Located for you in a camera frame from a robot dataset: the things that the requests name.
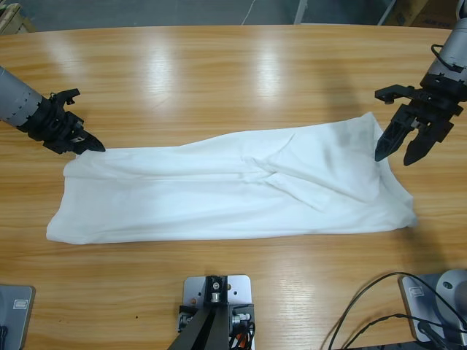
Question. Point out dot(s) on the dark camera post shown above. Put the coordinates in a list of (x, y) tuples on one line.
[(208, 335)]

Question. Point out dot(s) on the wooden pallet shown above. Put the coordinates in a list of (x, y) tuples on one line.
[(16, 20)]

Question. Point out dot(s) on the white upright metal leg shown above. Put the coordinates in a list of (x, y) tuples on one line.
[(302, 10)]

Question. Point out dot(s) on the white slanted metal leg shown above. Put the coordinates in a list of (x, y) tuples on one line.
[(387, 11)]

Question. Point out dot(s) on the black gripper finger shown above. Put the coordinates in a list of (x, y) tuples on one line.
[(394, 136), (85, 148), (91, 140), (421, 144)]

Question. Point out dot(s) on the white mounting plate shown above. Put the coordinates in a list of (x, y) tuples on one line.
[(241, 286)]

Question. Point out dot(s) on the white T-shirt black logo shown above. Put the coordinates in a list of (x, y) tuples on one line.
[(219, 193)]

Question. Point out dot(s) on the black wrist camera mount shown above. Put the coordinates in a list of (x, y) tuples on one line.
[(65, 95), (397, 91)]

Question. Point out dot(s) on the cardboard box black lettering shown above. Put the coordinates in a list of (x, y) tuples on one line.
[(434, 11)]

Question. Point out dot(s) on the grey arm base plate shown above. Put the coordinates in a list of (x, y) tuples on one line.
[(16, 321), (414, 310)]

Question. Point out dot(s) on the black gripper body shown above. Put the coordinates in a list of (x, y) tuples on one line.
[(53, 127), (438, 105)]

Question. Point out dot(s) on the black corner bracket silver knob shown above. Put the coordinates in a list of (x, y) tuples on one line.
[(184, 321), (241, 315)]

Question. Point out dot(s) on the cardboard box green print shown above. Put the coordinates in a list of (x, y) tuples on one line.
[(403, 11)]

